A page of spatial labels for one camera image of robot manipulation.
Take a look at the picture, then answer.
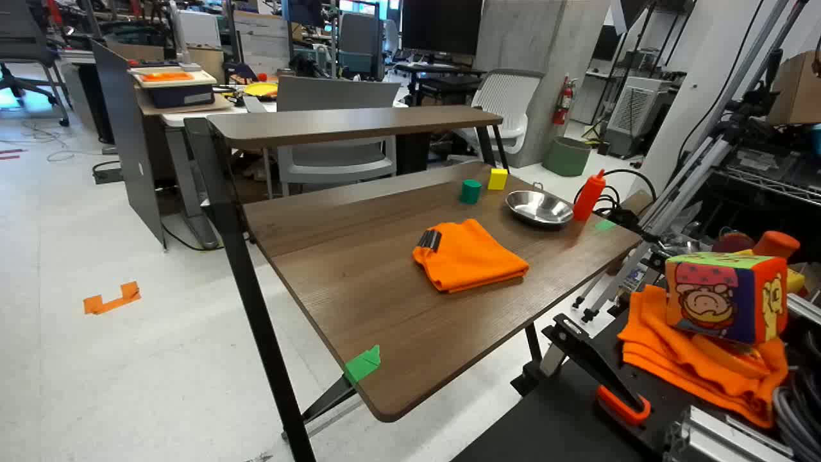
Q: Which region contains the red squeeze bottle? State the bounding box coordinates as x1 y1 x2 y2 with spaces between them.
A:
570 167 608 226

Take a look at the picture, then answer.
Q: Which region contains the round silver metal pan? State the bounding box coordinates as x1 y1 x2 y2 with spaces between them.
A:
502 187 576 232

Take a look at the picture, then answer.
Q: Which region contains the folded orange cloth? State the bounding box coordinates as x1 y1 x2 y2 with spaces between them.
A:
410 217 534 299

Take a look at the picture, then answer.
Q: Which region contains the yellow cup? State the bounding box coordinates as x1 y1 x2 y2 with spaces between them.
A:
457 177 485 209

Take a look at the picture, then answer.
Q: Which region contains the dark wood desk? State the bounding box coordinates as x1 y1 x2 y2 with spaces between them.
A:
204 160 656 462

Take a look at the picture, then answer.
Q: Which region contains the yellow cube block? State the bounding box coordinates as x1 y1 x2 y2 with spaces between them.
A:
485 164 512 195

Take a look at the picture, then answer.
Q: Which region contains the grey white plastic chair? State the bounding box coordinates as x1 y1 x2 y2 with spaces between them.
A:
271 74 404 197

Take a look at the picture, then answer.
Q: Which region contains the raised wooden desk shelf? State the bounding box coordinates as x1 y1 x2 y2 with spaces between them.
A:
181 104 512 205

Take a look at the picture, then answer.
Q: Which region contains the large green tape piece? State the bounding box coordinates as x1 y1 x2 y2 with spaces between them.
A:
342 342 384 389

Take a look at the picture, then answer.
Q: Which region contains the white shell chair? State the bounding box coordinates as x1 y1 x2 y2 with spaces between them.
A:
457 70 544 160

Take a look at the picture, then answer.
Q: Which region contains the green waste bin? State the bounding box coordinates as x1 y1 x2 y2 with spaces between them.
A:
544 133 592 181

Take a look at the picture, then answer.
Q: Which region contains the red fire extinguisher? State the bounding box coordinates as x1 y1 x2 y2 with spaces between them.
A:
549 74 576 131

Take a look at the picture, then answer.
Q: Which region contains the black computer monitor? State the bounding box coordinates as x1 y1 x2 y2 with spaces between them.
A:
399 0 485 63

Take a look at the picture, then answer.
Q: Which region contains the box with orange lid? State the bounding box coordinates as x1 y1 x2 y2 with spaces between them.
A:
126 65 221 111

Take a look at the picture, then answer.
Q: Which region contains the dark upright divider panel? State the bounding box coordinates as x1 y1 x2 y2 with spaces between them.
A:
89 40 170 253

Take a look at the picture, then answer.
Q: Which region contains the orange floor tape marker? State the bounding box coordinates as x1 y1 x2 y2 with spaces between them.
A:
81 280 143 318

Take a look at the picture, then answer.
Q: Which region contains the crumpled orange cloth pile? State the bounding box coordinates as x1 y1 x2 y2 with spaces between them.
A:
615 283 792 432

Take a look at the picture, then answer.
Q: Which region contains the colourful plush cube toy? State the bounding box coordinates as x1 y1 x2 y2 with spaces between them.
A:
662 246 789 348

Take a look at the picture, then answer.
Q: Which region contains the brown cardboard box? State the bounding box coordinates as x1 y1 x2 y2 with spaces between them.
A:
765 49 821 128

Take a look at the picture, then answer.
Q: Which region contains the black office chair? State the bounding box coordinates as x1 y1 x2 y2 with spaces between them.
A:
0 0 74 128

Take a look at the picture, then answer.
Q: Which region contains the black cable loop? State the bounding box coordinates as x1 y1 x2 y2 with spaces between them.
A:
596 167 662 226

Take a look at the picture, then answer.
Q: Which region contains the black clamp with orange handle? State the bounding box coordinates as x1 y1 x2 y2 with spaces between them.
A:
540 312 656 432

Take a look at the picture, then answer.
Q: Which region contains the aluminium tripod frame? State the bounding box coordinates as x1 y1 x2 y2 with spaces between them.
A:
573 0 810 327

